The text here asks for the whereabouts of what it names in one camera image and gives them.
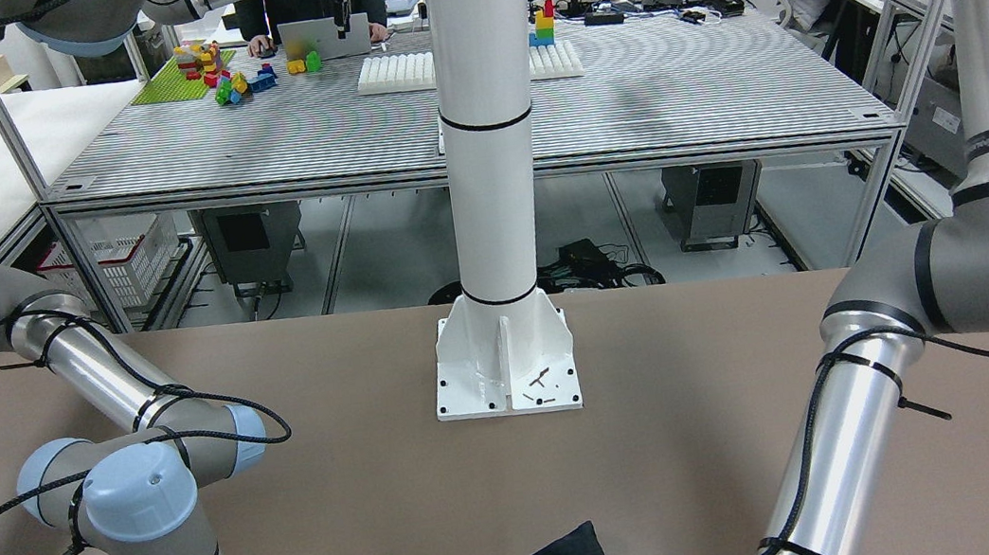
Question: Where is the white plastic basket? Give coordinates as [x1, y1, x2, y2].
[79, 213, 179, 309]

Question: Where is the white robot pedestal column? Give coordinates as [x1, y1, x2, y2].
[426, 0, 584, 421]

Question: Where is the green building block plate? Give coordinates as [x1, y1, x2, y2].
[131, 51, 235, 105]

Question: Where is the silver laptop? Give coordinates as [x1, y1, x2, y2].
[279, 12, 371, 62]

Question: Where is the colourful block tower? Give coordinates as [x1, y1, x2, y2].
[529, 0, 556, 48]

